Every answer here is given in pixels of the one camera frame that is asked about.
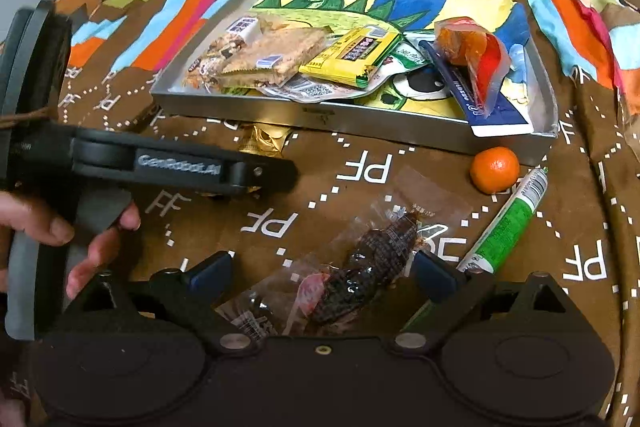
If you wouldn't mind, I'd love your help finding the dark dried meat clear packet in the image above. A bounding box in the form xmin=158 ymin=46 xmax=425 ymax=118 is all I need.
xmin=215 ymin=167 xmax=473 ymax=338

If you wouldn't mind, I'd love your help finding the colourful printed blanket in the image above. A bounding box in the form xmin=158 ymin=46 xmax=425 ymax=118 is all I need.
xmin=0 ymin=0 xmax=640 ymax=427

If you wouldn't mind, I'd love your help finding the green sausage tube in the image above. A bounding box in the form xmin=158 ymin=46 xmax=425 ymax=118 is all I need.
xmin=402 ymin=167 xmax=550 ymax=333

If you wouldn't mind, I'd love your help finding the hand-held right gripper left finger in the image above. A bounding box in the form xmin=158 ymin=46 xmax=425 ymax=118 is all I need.
xmin=82 ymin=251 xmax=256 ymax=353

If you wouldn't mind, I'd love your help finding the metal tray with dinosaur picture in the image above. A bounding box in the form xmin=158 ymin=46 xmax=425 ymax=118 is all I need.
xmin=150 ymin=0 xmax=560 ymax=155

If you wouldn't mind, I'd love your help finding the yellow snack packet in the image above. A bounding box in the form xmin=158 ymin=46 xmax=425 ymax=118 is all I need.
xmin=299 ymin=26 xmax=403 ymax=88

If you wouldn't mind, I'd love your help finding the tangerine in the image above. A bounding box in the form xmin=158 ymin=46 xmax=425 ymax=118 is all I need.
xmin=469 ymin=146 xmax=521 ymax=195

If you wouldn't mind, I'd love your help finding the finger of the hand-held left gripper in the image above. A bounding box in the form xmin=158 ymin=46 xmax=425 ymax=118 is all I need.
xmin=220 ymin=156 xmax=302 ymax=202

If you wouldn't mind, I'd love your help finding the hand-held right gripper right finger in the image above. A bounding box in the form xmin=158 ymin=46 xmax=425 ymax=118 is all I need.
xmin=392 ymin=251 xmax=568 ymax=353

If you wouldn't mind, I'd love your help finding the orange and red snack packet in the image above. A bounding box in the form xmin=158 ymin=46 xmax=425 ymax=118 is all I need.
xmin=434 ymin=16 xmax=512 ymax=118

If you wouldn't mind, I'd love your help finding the person's left hand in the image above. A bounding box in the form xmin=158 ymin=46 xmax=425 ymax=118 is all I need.
xmin=0 ymin=191 xmax=142 ymax=303

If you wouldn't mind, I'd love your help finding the clear mixed nut bar packet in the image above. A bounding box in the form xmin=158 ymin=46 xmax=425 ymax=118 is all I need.
xmin=182 ymin=14 xmax=261 ymax=90

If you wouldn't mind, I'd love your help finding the brown grain bar packet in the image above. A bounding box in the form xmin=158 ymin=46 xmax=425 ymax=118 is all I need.
xmin=215 ymin=24 xmax=331 ymax=90

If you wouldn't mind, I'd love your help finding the blue and white snack packet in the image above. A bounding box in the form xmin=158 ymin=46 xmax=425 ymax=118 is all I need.
xmin=417 ymin=39 xmax=532 ymax=138

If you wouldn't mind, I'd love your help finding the gold foil wrapper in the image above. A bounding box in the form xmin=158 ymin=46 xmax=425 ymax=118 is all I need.
xmin=239 ymin=124 xmax=297 ymax=158

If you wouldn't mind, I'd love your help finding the white and green snack packet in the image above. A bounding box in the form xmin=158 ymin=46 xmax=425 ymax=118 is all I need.
xmin=372 ymin=39 xmax=436 ymax=80

